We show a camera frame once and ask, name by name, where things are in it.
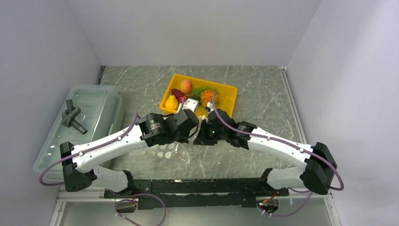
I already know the clear plastic storage bin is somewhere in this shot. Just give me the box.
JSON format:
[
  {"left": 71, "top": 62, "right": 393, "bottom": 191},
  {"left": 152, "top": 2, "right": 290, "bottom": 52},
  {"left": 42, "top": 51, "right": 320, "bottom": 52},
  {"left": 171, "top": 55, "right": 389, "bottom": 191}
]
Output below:
[{"left": 33, "top": 84, "right": 125, "bottom": 174}]

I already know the yellow toy pear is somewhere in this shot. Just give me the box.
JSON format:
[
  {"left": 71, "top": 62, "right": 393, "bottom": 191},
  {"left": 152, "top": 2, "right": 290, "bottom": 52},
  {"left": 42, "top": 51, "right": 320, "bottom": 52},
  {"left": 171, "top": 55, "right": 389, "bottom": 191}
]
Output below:
[{"left": 165, "top": 95, "right": 179, "bottom": 110}]

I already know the grey knotted hose piece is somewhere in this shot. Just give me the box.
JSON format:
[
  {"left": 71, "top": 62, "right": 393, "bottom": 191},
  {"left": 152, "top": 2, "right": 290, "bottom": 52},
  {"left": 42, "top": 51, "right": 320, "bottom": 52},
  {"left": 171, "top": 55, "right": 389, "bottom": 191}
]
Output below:
[{"left": 61, "top": 99, "right": 88, "bottom": 136}]

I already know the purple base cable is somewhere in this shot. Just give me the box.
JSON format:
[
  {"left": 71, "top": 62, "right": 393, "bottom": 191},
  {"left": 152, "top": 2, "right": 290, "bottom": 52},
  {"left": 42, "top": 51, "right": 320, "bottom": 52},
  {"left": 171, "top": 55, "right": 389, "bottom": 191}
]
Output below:
[
  {"left": 114, "top": 193, "right": 167, "bottom": 226},
  {"left": 257, "top": 187, "right": 314, "bottom": 218}
]

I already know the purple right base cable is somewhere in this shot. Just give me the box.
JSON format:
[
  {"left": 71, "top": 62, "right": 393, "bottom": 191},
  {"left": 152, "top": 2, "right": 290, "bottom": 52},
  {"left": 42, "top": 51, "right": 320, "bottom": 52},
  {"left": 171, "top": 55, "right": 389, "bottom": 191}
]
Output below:
[{"left": 257, "top": 187, "right": 314, "bottom": 218}]

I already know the yellow plastic tray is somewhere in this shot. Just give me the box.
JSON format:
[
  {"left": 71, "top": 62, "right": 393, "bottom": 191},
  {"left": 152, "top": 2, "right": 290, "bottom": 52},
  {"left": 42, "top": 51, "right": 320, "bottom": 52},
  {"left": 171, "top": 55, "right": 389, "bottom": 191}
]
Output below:
[{"left": 159, "top": 74, "right": 238, "bottom": 117}]

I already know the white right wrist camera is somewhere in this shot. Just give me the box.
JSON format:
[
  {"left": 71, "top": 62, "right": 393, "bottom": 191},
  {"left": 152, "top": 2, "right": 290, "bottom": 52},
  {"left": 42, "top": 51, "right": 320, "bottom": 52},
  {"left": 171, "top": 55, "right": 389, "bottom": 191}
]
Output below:
[{"left": 205, "top": 102, "right": 215, "bottom": 113}]

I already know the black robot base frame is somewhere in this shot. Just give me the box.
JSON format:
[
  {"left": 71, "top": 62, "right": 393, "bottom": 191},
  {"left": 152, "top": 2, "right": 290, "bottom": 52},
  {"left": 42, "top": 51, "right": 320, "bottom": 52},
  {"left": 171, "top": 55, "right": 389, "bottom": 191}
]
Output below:
[{"left": 103, "top": 169, "right": 289, "bottom": 214}]

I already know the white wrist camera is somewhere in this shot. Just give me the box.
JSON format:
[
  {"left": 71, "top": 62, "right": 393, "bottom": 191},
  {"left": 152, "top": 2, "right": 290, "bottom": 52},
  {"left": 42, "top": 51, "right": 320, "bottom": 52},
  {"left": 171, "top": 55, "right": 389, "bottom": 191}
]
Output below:
[
  {"left": 177, "top": 98, "right": 199, "bottom": 113},
  {"left": 205, "top": 102, "right": 215, "bottom": 113}
]

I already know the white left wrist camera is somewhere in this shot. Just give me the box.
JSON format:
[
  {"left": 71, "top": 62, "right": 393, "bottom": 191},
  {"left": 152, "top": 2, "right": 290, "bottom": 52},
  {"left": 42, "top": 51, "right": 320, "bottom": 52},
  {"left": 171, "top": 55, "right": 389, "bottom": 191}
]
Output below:
[{"left": 177, "top": 98, "right": 199, "bottom": 113}]

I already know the clear polka-dot zip bag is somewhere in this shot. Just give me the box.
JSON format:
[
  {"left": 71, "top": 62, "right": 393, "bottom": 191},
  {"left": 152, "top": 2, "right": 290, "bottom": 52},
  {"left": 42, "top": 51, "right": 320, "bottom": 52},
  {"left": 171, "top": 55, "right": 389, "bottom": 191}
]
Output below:
[{"left": 144, "top": 124, "right": 200, "bottom": 164}]

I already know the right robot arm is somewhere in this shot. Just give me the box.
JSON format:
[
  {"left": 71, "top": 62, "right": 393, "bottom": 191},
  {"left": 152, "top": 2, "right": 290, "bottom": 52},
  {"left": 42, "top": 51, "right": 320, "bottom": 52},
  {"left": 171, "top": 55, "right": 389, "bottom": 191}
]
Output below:
[{"left": 193, "top": 109, "right": 337, "bottom": 195}]

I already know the toy peach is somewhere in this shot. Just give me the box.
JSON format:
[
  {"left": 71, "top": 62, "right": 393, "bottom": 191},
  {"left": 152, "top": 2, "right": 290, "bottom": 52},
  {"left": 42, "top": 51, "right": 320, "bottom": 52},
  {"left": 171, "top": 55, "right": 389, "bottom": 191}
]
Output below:
[{"left": 179, "top": 80, "right": 193, "bottom": 94}]

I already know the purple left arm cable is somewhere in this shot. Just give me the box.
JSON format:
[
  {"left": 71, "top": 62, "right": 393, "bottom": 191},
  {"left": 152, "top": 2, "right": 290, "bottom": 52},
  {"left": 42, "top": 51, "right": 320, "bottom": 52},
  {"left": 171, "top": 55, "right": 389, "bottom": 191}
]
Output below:
[{"left": 39, "top": 99, "right": 186, "bottom": 187}]

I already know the dark red toy sweet potato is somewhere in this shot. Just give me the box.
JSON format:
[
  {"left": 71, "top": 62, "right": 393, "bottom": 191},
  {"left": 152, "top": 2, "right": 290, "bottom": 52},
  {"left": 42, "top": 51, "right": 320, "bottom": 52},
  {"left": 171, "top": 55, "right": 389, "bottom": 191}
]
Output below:
[{"left": 171, "top": 89, "right": 186, "bottom": 103}]

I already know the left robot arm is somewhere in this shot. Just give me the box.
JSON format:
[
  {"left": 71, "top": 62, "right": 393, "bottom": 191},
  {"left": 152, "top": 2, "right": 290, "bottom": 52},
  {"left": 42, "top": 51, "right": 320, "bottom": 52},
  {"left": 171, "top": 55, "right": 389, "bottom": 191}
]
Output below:
[{"left": 60, "top": 109, "right": 199, "bottom": 198}]

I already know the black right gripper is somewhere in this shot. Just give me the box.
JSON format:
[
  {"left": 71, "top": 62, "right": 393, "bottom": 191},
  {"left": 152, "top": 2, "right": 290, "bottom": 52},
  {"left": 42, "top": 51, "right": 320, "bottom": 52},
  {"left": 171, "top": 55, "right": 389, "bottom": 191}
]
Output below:
[{"left": 193, "top": 119, "right": 228, "bottom": 145}]

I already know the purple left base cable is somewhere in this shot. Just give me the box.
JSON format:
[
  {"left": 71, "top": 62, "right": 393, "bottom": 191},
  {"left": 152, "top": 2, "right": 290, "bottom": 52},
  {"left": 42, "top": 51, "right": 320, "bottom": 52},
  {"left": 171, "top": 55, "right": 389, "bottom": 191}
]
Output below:
[{"left": 114, "top": 193, "right": 167, "bottom": 226}]

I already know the green toy lettuce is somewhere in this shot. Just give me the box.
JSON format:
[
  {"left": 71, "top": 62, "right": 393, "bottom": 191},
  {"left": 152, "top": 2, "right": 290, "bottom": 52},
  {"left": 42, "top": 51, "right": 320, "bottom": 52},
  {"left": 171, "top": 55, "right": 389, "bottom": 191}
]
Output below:
[{"left": 189, "top": 86, "right": 218, "bottom": 98}]

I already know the orange toy pineapple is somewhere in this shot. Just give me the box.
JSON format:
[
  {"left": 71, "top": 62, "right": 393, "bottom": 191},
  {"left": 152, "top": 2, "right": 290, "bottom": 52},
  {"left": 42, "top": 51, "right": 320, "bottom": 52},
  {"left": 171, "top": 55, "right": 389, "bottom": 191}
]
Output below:
[{"left": 200, "top": 89, "right": 220, "bottom": 108}]

